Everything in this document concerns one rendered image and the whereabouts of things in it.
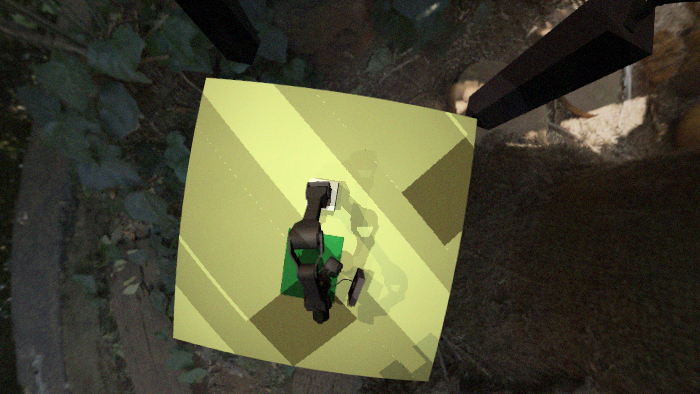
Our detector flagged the green circuit board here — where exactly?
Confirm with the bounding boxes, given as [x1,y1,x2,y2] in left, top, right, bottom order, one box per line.
[280,234,344,303]

